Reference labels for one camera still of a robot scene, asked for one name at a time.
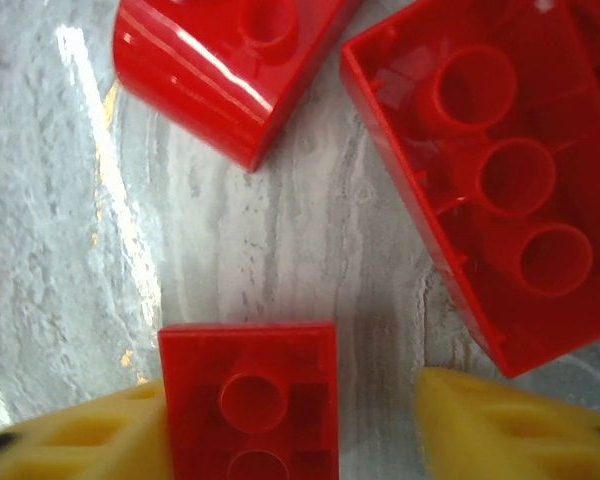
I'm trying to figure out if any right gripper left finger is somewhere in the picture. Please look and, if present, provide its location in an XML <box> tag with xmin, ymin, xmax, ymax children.
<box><xmin>0</xmin><ymin>378</ymin><xmax>174</xmax><ymax>480</ymax></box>

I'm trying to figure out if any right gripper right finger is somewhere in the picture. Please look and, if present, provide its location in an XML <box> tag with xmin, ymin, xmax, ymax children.
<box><xmin>417</xmin><ymin>368</ymin><xmax>600</xmax><ymax>480</ymax></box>

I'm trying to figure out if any red curved lego brick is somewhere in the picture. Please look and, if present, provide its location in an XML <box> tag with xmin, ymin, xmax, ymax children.
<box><xmin>112</xmin><ymin>0</ymin><xmax>366</xmax><ymax>174</ymax></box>

